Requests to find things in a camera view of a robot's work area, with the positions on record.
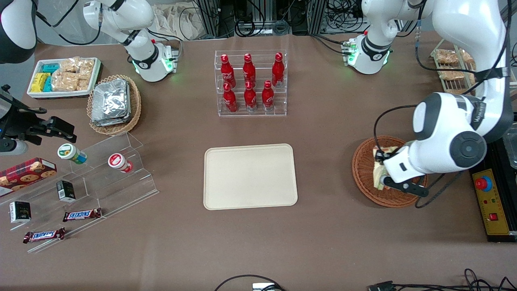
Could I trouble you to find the white rectangular snack tray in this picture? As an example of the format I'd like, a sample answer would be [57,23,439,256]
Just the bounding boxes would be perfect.
[27,57,102,100]

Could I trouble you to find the black looped cable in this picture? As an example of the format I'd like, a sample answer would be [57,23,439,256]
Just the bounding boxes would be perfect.
[214,274,286,291]

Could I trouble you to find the silver foil packets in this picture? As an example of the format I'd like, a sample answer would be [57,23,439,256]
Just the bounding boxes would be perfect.
[91,78,132,127]

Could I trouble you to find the red cookie box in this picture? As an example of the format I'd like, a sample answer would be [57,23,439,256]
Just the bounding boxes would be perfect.
[0,157,57,197]

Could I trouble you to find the clear acrylic stepped shelf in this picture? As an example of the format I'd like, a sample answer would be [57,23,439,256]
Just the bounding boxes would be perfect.
[0,131,159,254]

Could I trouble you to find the clear acrylic bottle rack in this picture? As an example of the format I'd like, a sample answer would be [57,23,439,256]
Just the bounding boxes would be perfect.
[214,50,288,118]

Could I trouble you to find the round brown wicker basket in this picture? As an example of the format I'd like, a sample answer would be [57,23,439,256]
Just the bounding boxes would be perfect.
[351,136,429,208]

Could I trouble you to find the beige cloth bag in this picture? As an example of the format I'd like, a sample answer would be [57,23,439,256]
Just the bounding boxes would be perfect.
[151,2,203,41]

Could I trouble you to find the black and white box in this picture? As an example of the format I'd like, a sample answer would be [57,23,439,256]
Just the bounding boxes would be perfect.
[9,200,32,224]

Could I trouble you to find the red cola bottle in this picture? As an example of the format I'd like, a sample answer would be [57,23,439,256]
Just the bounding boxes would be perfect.
[262,80,275,111]
[223,83,238,112]
[243,53,256,86]
[272,53,285,87]
[244,81,257,112]
[220,54,236,87]

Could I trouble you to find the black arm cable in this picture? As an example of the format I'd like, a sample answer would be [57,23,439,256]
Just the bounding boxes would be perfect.
[373,104,417,162]

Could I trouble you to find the green lid cup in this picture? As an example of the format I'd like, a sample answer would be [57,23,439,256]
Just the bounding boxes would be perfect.
[57,143,88,164]

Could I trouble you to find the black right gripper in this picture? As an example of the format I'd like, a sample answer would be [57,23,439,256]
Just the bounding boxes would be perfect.
[0,85,78,146]

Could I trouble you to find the red lid cup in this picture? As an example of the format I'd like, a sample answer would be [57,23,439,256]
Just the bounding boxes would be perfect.
[107,153,134,174]

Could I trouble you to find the black yellow control box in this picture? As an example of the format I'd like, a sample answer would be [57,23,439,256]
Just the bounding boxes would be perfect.
[469,137,517,243]

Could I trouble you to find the yellow snack packet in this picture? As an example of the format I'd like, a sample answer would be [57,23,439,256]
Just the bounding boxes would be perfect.
[31,73,49,93]

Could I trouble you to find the black cable with plug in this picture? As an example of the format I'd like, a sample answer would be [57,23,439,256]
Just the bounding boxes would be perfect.
[367,268,517,291]

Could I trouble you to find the white wire rack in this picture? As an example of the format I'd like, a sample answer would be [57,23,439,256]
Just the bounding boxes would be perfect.
[430,38,485,94]

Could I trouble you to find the triangle sandwich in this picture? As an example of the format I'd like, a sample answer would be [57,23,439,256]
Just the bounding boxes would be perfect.
[372,146,399,190]

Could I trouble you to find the beige plastic tray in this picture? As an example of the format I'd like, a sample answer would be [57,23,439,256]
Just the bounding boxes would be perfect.
[204,143,298,211]

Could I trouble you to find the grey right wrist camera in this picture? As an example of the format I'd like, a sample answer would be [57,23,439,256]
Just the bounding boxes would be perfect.
[0,139,29,156]

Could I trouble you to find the brown Snickers bar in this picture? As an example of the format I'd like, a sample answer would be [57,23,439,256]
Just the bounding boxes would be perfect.
[23,228,66,244]
[62,208,103,222]

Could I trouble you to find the small black box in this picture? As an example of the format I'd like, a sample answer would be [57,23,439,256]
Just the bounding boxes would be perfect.
[56,180,76,202]

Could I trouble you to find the oval wicker basket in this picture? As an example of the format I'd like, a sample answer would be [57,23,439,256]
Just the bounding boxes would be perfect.
[86,74,142,136]

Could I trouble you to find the black cable bundle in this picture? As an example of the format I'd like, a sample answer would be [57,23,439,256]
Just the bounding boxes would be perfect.
[221,0,309,38]

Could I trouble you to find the clear plastic container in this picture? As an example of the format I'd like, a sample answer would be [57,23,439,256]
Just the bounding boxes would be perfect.
[502,123,517,169]

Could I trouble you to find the aluminium frame post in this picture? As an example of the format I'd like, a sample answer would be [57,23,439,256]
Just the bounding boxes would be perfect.
[308,0,327,35]
[197,0,221,39]

